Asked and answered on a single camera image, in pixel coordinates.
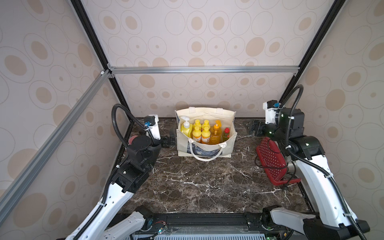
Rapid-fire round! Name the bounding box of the silver aluminium crossbar back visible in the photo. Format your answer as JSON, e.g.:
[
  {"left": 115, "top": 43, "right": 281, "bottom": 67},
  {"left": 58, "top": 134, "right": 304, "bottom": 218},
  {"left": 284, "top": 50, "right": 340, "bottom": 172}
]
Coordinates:
[{"left": 110, "top": 66, "right": 300, "bottom": 75}]

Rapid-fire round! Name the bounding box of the amber pump soap bottle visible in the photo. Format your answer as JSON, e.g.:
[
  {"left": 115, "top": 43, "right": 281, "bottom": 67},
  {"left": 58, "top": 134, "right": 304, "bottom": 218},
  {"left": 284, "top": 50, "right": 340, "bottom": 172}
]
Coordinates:
[{"left": 210, "top": 120, "right": 222, "bottom": 145}]

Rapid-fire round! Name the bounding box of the black corner frame post left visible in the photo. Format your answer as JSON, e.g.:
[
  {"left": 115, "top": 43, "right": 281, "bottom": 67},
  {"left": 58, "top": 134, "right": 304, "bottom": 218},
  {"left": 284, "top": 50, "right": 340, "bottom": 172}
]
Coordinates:
[{"left": 70, "top": 0, "right": 129, "bottom": 109}]

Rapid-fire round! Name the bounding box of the silver aluminium crossbar left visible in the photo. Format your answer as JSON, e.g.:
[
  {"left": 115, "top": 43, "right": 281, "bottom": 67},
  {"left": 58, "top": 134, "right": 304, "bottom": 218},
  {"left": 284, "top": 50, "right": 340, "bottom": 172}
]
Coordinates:
[{"left": 1, "top": 70, "right": 111, "bottom": 225}]

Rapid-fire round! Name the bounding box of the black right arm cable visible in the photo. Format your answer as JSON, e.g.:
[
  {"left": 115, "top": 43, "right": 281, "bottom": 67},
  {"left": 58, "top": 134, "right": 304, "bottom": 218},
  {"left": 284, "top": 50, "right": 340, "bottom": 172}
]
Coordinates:
[{"left": 277, "top": 84, "right": 368, "bottom": 240}]

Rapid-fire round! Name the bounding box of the orange soap bottle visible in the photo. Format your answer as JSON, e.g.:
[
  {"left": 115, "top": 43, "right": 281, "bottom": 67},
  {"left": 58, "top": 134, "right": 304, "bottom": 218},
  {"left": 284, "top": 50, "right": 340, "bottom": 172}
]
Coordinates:
[
  {"left": 202, "top": 120, "right": 211, "bottom": 130},
  {"left": 201, "top": 128, "right": 211, "bottom": 145},
  {"left": 193, "top": 119, "right": 202, "bottom": 130},
  {"left": 192, "top": 126, "right": 202, "bottom": 143}
]

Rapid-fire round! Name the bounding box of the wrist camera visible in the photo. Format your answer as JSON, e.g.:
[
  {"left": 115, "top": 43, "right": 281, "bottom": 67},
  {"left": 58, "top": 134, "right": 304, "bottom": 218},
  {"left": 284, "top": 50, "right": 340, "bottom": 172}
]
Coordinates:
[
  {"left": 263, "top": 100, "right": 280, "bottom": 125},
  {"left": 144, "top": 114, "right": 161, "bottom": 140}
]

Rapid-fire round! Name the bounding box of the large yellow pump soap bottle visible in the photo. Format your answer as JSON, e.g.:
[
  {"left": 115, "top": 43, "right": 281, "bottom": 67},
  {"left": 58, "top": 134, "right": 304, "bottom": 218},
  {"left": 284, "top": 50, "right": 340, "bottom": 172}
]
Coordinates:
[{"left": 180, "top": 116, "right": 193, "bottom": 138}]

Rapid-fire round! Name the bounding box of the cream Starry Night tote bag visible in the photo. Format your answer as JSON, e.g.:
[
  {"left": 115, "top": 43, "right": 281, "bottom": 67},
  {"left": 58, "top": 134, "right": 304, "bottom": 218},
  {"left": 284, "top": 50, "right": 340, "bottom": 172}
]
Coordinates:
[{"left": 176, "top": 107, "right": 237, "bottom": 162}]

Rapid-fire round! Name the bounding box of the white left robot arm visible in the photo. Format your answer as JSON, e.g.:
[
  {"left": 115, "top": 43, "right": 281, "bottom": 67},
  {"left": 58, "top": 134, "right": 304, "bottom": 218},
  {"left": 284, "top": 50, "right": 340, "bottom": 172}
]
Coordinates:
[{"left": 67, "top": 135, "right": 162, "bottom": 240}]

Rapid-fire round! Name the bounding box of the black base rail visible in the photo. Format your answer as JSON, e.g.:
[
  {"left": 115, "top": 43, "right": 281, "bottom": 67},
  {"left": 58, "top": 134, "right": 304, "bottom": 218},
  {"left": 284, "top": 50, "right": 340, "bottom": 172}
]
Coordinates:
[{"left": 113, "top": 212, "right": 301, "bottom": 240}]

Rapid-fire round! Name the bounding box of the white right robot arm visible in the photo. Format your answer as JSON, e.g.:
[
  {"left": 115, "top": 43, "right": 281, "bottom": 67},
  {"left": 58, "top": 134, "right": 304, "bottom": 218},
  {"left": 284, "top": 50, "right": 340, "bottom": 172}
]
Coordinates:
[{"left": 256, "top": 106, "right": 370, "bottom": 240}]

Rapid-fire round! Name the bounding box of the orange soap bottle back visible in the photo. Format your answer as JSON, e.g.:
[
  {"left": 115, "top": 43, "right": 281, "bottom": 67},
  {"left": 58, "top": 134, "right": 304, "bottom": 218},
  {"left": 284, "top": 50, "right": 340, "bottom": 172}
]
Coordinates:
[{"left": 193, "top": 119, "right": 202, "bottom": 130}]

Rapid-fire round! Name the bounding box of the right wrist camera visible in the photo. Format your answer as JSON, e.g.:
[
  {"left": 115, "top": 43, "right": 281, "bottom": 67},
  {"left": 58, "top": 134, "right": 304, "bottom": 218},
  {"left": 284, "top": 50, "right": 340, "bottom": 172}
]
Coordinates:
[{"left": 263, "top": 100, "right": 280, "bottom": 125}]

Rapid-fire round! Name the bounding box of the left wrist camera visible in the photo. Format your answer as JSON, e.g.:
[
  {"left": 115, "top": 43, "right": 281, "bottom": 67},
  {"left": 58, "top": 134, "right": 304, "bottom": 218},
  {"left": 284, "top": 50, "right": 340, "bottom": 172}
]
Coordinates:
[{"left": 144, "top": 114, "right": 161, "bottom": 140}]

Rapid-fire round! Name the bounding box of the black corner frame post right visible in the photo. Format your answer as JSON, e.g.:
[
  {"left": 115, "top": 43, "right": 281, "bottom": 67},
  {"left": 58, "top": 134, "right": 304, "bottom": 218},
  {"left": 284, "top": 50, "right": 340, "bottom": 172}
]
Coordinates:
[{"left": 279, "top": 0, "right": 347, "bottom": 102}]

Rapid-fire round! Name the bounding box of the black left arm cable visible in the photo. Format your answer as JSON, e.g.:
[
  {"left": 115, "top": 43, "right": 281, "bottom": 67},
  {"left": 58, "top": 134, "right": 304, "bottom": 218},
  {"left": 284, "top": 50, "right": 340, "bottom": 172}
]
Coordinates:
[{"left": 71, "top": 103, "right": 157, "bottom": 240}]

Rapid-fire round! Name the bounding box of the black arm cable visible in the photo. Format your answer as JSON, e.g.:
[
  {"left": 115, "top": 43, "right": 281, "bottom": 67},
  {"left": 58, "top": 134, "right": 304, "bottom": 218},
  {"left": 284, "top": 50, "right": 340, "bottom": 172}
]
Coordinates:
[
  {"left": 277, "top": 84, "right": 368, "bottom": 240},
  {"left": 71, "top": 103, "right": 157, "bottom": 240}
]

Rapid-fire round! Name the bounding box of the black corner frame post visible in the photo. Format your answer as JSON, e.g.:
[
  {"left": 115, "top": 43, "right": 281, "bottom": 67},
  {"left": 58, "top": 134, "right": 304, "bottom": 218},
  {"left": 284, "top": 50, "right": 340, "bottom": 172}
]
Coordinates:
[
  {"left": 70, "top": 0, "right": 129, "bottom": 109},
  {"left": 279, "top": 0, "right": 347, "bottom": 102}
]

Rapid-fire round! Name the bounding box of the silver aluminium crossbar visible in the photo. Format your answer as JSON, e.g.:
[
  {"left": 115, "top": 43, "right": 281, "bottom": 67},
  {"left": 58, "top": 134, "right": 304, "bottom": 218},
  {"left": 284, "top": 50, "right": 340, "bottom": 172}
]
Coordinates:
[
  {"left": 110, "top": 66, "right": 300, "bottom": 75},
  {"left": 1, "top": 70, "right": 111, "bottom": 225}
]

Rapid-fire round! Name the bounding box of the green bottle red cap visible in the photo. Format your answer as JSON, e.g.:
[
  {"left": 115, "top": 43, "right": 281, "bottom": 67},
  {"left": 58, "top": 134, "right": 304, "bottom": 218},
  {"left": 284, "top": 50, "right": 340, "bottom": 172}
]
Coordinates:
[{"left": 222, "top": 128, "right": 230, "bottom": 142}]

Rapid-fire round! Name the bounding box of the red polka dot toaster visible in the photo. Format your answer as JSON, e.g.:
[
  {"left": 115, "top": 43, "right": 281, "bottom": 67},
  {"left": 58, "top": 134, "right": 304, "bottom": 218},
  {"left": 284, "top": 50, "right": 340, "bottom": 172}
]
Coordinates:
[{"left": 256, "top": 137, "right": 301, "bottom": 186}]

